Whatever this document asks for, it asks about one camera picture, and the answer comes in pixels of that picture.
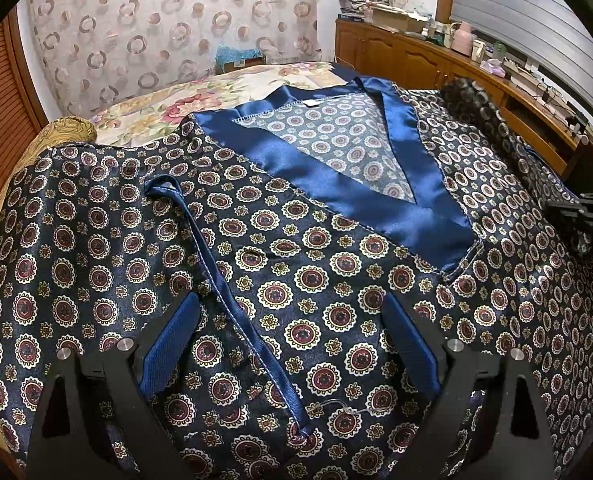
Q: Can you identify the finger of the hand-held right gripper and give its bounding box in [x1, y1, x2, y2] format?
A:
[546, 192, 593, 257]

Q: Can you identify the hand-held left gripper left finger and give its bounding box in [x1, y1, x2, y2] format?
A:
[26, 292, 202, 480]

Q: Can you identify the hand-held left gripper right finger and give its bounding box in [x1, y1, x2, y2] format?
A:
[380, 292, 563, 480]

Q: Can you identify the navy medallion print pajama top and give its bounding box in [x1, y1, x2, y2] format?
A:
[0, 76, 593, 480]

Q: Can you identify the purple tissue pack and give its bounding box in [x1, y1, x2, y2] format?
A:
[479, 58, 508, 79]

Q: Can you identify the pink thermos jug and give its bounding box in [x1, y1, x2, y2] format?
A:
[449, 21, 473, 56]

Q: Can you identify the grey window blind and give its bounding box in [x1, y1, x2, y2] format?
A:
[448, 0, 593, 127]

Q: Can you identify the wooden sideboard cabinet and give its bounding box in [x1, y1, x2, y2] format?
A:
[333, 17, 593, 197]

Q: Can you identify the gold patterned pillow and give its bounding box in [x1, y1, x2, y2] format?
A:
[0, 116, 98, 242]

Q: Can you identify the floral quilt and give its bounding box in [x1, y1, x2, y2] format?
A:
[90, 60, 358, 147]

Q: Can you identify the cardboard box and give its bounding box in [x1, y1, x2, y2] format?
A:
[370, 7, 428, 34]

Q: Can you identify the wooden louvered wardrobe door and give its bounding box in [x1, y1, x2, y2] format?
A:
[0, 14, 53, 232]

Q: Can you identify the blue plastic bag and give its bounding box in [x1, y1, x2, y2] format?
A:
[215, 43, 266, 74]

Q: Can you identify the circle print sheer curtain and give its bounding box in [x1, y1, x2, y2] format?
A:
[26, 0, 328, 119]

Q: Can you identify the patterned fabric bag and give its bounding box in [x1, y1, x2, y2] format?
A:
[335, 0, 378, 22]

